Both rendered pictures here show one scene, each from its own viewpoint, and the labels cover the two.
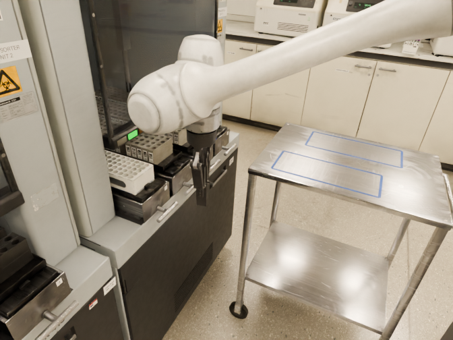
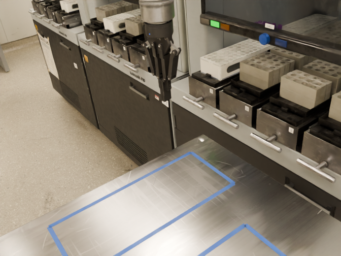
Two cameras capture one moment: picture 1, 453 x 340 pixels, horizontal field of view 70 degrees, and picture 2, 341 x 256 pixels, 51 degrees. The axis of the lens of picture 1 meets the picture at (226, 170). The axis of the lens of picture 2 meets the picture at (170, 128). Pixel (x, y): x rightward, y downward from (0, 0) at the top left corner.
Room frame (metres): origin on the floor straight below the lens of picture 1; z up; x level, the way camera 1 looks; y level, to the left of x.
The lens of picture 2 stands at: (1.27, -0.72, 1.32)
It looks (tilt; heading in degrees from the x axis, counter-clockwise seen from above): 33 degrees down; 124
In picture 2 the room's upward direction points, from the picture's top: 6 degrees counter-clockwise
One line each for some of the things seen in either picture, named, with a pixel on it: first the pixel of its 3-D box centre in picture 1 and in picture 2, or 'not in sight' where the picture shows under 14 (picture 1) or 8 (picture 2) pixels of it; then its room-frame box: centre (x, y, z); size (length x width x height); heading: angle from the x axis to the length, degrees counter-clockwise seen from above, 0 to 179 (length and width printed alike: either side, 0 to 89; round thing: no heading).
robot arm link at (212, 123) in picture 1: (201, 117); (157, 9); (0.73, 0.07, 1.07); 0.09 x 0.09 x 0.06
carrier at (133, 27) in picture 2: not in sight; (133, 27); (0.30, 0.50, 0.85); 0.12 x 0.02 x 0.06; 157
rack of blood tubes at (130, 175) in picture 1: (106, 168); (242, 57); (0.85, 0.38, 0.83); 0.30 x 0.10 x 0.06; 67
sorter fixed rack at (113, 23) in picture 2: not in sight; (135, 19); (0.20, 0.66, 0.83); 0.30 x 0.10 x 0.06; 67
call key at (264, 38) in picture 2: not in sight; (264, 38); (0.99, 0.18, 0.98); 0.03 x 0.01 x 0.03; 157
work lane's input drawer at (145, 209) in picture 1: (77, 171); (268, 60); (0.91, 0.50, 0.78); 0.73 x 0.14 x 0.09; 67
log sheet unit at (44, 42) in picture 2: not in sight; (46, 55); (-0.83, 0.89, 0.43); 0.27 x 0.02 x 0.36; 157
